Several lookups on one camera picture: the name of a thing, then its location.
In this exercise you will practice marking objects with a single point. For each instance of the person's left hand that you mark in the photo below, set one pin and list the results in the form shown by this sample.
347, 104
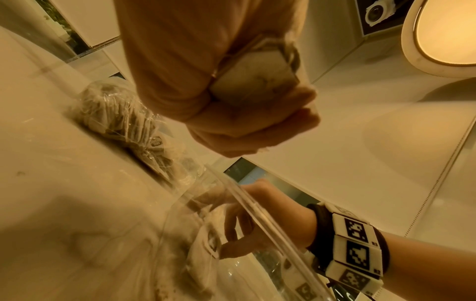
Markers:
167, 58

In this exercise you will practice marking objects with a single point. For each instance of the clear bag of tea bags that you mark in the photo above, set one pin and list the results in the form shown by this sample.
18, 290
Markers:
119, 117

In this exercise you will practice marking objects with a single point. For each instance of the white marker wrist band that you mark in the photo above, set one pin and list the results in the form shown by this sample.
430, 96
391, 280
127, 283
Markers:
357, 249

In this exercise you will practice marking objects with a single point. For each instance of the person's right hand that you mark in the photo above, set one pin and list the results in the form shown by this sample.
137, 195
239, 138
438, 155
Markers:
282, 223

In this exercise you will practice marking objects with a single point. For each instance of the round ceiling lamp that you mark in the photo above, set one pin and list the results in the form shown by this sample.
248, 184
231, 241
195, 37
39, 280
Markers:
442, 35

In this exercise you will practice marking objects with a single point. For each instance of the clear plastic container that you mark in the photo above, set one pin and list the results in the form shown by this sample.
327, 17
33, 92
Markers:
260, 217

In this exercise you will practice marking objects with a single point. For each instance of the white paper sachet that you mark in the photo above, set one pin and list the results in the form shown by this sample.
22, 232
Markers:
202, 258

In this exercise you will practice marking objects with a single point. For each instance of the person's right forearm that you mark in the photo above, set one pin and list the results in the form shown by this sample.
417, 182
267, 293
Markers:
427, 264

